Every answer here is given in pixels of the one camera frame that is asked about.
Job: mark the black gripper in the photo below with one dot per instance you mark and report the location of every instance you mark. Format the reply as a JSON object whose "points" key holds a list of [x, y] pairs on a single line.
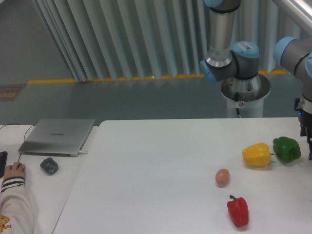
{"points": [[305, 120]]}

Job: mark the red bell pepper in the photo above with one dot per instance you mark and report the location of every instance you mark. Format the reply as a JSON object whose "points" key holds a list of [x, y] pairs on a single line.
{"points": [[238, 211]]}

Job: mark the white striped sleeve forearm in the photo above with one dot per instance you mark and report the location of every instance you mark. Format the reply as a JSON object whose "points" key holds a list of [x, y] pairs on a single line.
{"points": [[16, 212]]}

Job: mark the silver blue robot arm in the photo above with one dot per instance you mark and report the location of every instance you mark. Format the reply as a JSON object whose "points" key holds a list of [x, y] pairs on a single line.
{"points": [[236, 67]]}

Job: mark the person's hand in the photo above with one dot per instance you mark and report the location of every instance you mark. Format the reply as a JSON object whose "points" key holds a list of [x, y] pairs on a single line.
{"points": [[17, 169]]}

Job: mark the green bell pepper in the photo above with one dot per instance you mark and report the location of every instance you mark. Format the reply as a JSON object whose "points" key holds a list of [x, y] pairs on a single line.
{"points": [[286, 149]]}

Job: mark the yellow bell pepper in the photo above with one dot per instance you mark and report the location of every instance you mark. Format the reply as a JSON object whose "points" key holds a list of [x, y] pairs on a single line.
{"points": [[257, 155]]}

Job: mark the brown egg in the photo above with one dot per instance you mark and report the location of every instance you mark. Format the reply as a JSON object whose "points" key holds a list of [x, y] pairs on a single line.
{"points": [[222, 177]]}

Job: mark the dark grey plastic tray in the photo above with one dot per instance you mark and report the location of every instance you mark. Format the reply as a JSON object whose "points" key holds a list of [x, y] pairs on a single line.
{"points": [[49, 166]]}

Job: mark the silver laptop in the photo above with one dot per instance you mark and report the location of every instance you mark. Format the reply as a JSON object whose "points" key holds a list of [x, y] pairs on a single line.
{"points": [[57, 137]]}

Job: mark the black keyboard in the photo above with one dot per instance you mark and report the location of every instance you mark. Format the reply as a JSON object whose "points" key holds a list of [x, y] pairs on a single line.
{"points": [[3, 160]]}

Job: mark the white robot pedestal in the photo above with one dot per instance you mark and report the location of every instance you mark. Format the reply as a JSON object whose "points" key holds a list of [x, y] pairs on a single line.
{"points": [[245, 98]]}

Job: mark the silver metal frame bar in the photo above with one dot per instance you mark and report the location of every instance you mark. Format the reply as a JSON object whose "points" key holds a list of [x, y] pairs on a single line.
{"points": [[296, 8]]}

